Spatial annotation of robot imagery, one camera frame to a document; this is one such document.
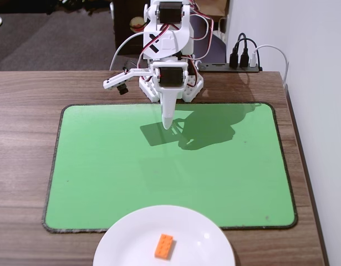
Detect black usb cable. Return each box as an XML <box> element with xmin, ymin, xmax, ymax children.
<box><xmin>228</xmin><ymin>32</ymin><xmax>247</xmax><ymax>69</ymax></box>
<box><xmin>234</xmin><ymin>38</ymin><xmax>257</xmax><ymax>69</ymax></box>

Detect green work mat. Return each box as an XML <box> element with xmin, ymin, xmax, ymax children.
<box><xmin>42</xmin><ymin>102</ymin><xmax>298</xmax><ymax>233</ymax></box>

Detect round yellow red sticker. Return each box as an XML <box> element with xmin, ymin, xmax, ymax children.
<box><xmin>130</xmin><ymin>16</ymin><xmax>145</xmax><ymax>32</ymax></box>

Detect orange lego block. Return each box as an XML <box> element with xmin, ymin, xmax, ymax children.
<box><xmin>154</xmin><ymin>233</ymin><xmax>177</xmax><ymax>260</ymax></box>

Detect white usb cable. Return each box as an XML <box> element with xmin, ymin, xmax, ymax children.
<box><xmin>249</xmin><ymin>44</ymin><xmax>289</xmax><ymax>90</ymax></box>

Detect white round plate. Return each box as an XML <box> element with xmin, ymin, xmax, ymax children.
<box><xmin>92</xmin><ymin>204</ymin><xmax>237</xmax><ymax>266</ymax></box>

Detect black usb hub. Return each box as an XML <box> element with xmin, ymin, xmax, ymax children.
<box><xmin>197</xmin><ymin>62</ymin><xmax>263</xmax><ymax>73</ymax></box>

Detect white camera cable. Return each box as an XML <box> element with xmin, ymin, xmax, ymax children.
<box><xmin>109</xmin><ymin>32</ymin><xmax>145</xmax><ymax>71</ymax></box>

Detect red black servo wires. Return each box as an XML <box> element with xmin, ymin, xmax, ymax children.
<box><xmin>190</xmin><ymin>12</ymin><xmax>215</xmax><ymax>60</ymax></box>

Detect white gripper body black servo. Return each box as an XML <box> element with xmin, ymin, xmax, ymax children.
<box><xmin>150</xmin><ymin>61</ymin><xmax>189</xmax><ymax>95</ymax></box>

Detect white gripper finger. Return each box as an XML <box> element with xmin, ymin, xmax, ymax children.
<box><xmin>159</xmin><ymin>91</ymin><xmax>179</xmax><ymax>130</ymax></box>

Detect black wrist camera white mount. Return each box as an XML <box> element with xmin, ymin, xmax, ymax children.
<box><xmin>102</xmin><ymin>68</ymin><xmax>153</xmax><ymax>96</ymax></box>

